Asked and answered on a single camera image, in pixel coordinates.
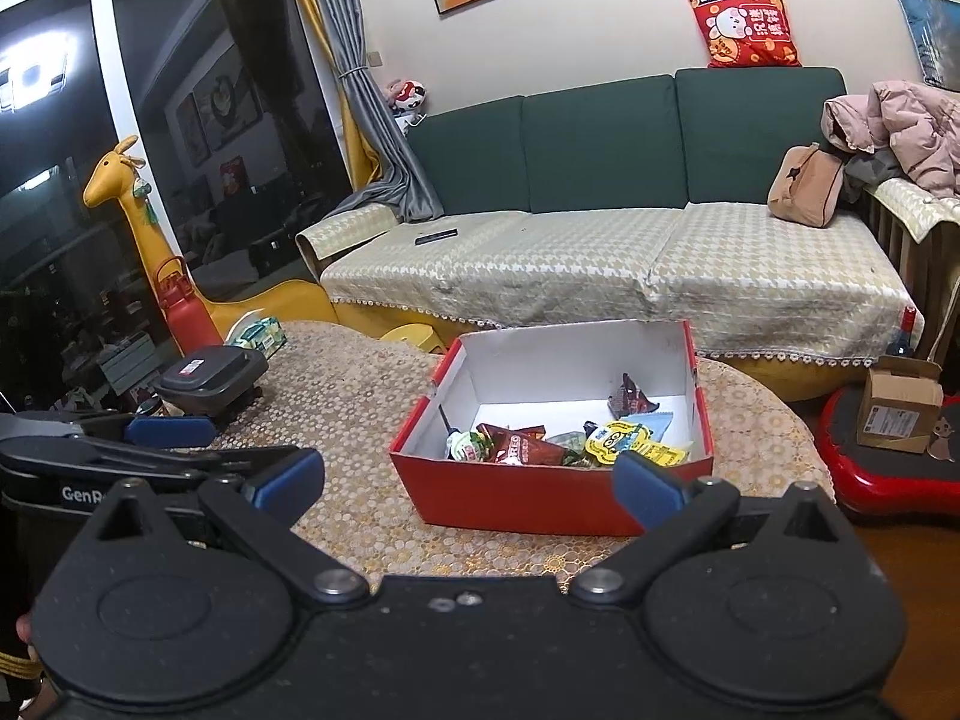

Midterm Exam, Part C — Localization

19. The yellow curtain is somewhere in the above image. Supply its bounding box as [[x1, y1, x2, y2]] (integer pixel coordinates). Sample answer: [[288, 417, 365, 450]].
[[271, 0, 372, 188]]

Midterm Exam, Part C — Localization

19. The small jelly cup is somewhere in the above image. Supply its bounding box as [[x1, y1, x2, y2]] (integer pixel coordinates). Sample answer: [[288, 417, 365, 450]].
[[448, 429, 494, 464]]

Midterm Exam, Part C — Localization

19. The red cardboard box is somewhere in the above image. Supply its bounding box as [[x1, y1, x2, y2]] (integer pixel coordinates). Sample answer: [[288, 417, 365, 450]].
[[388, 319, 713, 537]]

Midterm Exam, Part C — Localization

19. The green silver snack packet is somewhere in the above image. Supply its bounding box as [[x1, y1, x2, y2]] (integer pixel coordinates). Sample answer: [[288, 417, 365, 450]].
[[546, 429, 593, 466]]

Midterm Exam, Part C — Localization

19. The red water bottle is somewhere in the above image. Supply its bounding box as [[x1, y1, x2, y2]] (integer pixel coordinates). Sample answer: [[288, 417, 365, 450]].
[[155, 255, 224, 357]]

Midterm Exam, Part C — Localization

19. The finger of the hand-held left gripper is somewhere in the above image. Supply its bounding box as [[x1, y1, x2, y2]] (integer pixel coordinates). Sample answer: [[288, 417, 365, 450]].
[[105, 446, 305, 487], [71, 414, 218, 449]]

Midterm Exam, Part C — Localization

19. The red wall poster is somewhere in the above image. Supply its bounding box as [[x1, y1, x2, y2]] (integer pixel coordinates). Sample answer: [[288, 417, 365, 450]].
[[686, 0, 802, 68]]

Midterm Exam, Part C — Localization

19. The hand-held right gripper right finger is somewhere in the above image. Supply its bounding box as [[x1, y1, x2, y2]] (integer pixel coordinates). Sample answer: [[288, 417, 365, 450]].
[[570, 450, 860, 605]]

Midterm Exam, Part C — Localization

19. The wooden side sofa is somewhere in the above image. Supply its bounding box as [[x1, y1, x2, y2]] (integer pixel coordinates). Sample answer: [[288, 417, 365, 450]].
[[862, 180, 960, 368]]

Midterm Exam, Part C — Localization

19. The black lidded appliance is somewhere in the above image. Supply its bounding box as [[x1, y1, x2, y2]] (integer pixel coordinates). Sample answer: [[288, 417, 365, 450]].
[[152, 345, 269, 421]]

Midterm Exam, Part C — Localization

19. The grey curtain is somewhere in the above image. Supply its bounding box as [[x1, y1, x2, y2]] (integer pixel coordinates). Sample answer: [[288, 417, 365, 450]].
[[289, 0, 443, 224]]

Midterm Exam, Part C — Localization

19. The dark grey garment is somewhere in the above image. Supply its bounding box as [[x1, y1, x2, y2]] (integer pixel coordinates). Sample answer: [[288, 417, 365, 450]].
[[840, 148, 905, 205]]

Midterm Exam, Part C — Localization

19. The dark glass bottle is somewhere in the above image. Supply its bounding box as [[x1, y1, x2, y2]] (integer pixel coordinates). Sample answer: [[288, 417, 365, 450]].
[[885, 307, 920, 357]]

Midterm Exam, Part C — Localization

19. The tan bag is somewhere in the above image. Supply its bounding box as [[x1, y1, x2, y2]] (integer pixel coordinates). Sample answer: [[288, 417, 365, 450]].
[[767, 142, 845, 230]]

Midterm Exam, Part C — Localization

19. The yellow plastic stool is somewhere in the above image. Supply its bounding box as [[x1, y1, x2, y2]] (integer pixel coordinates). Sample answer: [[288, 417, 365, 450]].
[[379, 324, 449, 355]]

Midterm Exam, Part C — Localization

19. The gold floral tablecloth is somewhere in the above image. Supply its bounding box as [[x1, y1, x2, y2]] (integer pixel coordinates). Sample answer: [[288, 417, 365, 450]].
[[187, 319, 833, 593]]

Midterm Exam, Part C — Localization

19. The pink white plush toy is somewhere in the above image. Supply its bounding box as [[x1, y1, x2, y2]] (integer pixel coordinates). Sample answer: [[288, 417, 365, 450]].
[[385, 77, 430, 117]]

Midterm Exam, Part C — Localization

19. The pink down jacket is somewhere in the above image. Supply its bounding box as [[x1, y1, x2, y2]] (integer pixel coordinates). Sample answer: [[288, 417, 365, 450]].
[[821, 81, 960, 196]]

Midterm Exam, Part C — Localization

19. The yellow snack packet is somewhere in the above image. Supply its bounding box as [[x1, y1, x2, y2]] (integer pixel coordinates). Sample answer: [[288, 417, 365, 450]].
[[583, 420, 689, 470]]

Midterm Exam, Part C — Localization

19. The brown foil snack packet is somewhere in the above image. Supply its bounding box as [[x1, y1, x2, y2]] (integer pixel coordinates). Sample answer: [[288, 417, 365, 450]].
[[475, 424, 572, 467], [606, 373, 661, 419]]

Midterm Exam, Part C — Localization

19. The brown cardboard box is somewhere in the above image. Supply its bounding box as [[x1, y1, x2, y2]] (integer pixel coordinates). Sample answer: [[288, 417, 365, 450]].
[[857, 356, 944, 455]]

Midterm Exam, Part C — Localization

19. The beige checked sofa cover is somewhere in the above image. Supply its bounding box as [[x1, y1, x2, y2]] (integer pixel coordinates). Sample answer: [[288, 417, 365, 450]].
[[295, 202, 926, 365]]

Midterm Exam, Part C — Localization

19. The glass sliding door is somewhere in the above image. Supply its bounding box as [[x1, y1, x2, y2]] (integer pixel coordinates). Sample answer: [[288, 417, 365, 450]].
[[0, 0, 353, 421]]

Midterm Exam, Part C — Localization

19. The green tissue pack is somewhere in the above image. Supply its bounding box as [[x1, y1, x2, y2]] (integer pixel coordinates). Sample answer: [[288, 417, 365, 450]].
[[223, 313, 287, 357]]

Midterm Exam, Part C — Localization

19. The red black fitness platform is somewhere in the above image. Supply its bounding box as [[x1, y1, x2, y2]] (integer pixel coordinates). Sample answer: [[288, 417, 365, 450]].
[[817, 386, 960, 518]]

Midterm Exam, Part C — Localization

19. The green sofa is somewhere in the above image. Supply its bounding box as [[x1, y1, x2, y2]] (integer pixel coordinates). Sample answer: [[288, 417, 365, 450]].
[[295, 66, 927, 398]]

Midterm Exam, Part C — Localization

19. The yellow giraffe toy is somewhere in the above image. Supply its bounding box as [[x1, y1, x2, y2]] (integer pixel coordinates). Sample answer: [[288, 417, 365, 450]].
[[82, 135, 338, 338]]

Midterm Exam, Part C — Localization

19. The beige armrest cover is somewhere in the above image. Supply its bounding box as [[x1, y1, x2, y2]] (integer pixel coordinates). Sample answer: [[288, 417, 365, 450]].
[[874, 176, 960, 245]]

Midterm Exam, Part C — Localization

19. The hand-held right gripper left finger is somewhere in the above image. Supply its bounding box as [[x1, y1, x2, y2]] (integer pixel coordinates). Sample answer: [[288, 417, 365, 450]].
[[86, 448, 372, 605]]

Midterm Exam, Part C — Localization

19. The blue white snack packet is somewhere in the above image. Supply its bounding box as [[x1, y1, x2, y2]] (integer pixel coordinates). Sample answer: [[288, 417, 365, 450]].
[[619, 411, 674, 437]]

